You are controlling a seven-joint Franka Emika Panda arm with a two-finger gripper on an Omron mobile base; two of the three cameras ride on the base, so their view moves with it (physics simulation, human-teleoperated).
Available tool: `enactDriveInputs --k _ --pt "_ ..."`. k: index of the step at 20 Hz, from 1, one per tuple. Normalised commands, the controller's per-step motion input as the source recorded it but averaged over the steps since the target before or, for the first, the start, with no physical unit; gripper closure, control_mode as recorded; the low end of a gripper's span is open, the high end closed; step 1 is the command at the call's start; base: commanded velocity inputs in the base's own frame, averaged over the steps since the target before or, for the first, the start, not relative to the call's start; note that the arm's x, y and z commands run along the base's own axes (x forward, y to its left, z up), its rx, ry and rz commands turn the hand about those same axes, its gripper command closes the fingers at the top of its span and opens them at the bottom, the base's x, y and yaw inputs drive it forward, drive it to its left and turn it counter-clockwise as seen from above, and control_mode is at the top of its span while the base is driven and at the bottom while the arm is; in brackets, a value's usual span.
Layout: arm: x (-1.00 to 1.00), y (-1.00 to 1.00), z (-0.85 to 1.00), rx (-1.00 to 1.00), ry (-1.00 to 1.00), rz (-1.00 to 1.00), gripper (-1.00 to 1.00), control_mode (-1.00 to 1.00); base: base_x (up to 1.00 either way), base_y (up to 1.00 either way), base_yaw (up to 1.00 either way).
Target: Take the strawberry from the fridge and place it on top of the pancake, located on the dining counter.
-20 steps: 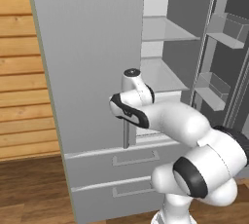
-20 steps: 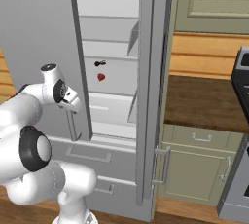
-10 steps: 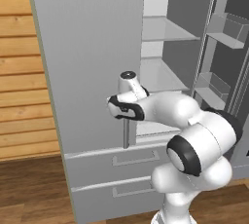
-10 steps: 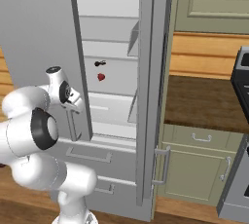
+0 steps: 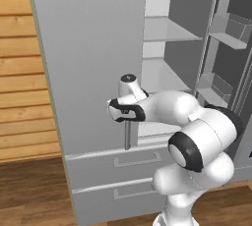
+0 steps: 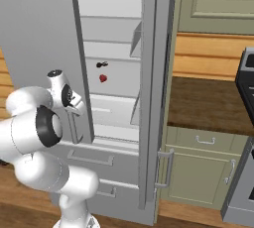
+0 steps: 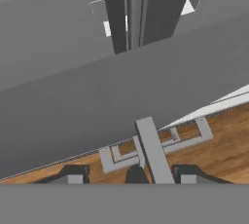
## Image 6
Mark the wide grey fridge door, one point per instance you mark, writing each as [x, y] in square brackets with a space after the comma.
[39, 23]

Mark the grey fridge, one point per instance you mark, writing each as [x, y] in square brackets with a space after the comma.
[112, 33]

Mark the small dark food item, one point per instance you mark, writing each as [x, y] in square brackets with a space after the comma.
[101, 64]

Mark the green cabinet drawer front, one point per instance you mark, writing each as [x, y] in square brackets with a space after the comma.
[185, 137]

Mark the tall grey fridge drawer front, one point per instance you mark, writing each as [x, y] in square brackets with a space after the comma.
[125, 167]

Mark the red strawberry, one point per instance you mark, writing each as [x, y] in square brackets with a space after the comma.
[103, 78]

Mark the low grey fridge drawer front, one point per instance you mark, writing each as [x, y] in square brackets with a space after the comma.
[129, 202]

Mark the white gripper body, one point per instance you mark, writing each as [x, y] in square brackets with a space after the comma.
[76, 107]

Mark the steel stove with oven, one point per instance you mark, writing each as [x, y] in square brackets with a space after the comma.
[243, 172]

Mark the green cabinet door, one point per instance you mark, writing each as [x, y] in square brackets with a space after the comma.
[195, 179]

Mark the narrow grey fridge door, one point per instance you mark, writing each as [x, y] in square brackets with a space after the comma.
[152, 73]

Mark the green wall cupboard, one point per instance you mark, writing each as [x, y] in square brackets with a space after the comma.
[218, 0]

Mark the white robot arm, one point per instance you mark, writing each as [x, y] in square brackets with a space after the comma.
[39, 172]

